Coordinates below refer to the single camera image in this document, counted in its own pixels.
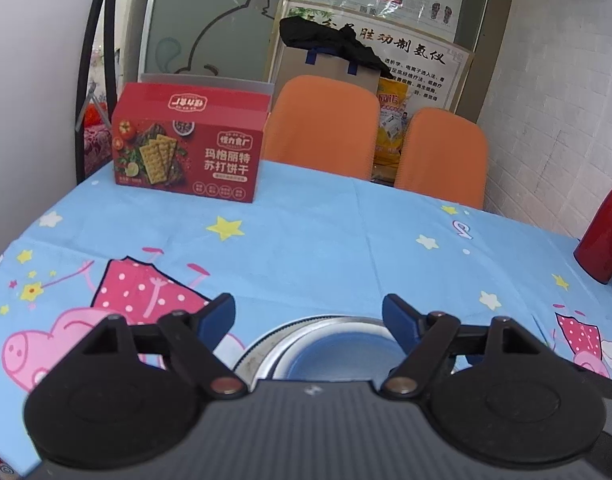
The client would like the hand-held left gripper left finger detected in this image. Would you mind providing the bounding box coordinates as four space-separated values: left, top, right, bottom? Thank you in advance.
83 292 248 400

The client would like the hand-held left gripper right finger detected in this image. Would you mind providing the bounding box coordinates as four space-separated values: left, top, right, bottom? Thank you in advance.
381 293 554 395

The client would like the white gold-rimmed plate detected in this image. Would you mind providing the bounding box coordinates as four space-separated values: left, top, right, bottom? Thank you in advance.
234 317 337 387

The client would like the stainless steel bowl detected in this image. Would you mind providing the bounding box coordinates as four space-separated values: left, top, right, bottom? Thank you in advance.
258 313 458 382

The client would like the blue plastic bowl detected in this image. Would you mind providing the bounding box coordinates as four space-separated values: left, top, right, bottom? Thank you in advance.
286 335 408 382

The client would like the red cracker box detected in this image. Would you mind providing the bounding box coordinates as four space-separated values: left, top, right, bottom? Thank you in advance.
111 74 275 205

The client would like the orange chair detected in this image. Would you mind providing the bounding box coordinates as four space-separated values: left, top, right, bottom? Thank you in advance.
262 75 381 181
396 107 489 210

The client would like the yellow packet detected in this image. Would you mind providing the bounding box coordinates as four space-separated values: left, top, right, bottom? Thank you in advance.
371 77 415 184

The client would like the red floral cloth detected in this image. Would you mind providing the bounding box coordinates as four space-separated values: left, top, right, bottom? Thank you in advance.
81 104 115 177

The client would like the red thermos flask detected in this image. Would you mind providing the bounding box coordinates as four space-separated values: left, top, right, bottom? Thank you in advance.
573 165 612 286

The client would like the black cloth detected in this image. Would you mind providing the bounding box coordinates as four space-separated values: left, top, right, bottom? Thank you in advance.
278 15 390 74

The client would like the frosted glass door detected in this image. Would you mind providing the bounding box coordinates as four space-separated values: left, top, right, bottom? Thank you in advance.
138 0 293 84

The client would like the text wall poster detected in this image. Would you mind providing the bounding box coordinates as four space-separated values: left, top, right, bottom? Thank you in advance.
273 0 476 117

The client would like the black metal frame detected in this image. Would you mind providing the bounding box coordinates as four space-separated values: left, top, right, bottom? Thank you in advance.
76 0 120 186

